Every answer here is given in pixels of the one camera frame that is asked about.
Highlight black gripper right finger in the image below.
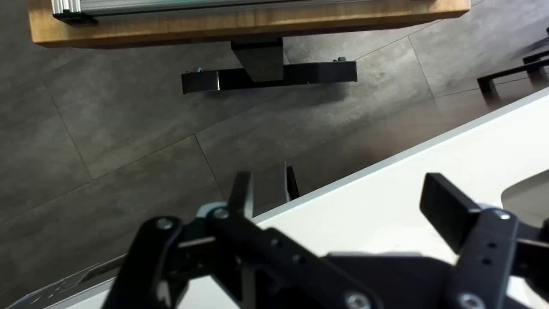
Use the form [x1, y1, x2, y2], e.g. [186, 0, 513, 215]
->
[419, 173, 549, 309]

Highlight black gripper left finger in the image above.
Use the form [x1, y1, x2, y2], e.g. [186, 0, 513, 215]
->
[103, 172, 368, 309]

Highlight wooden table with black leg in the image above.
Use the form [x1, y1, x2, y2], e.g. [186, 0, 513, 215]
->
[28, 0, 472, 93]

